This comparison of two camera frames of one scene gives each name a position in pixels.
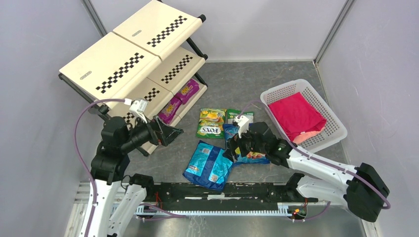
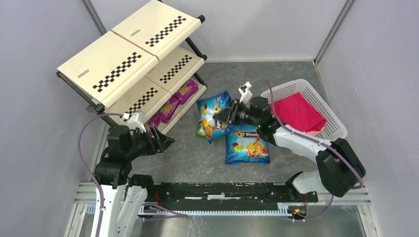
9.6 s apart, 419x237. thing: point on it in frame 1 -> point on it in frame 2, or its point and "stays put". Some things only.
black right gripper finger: (231, 145) -> (223, 116)
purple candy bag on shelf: (188, 92) stays put
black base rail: (235, 196) stays put
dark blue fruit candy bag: (230, 130) stays put
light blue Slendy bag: (208, 166) -> (208, 106)
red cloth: (297, 118) stays put
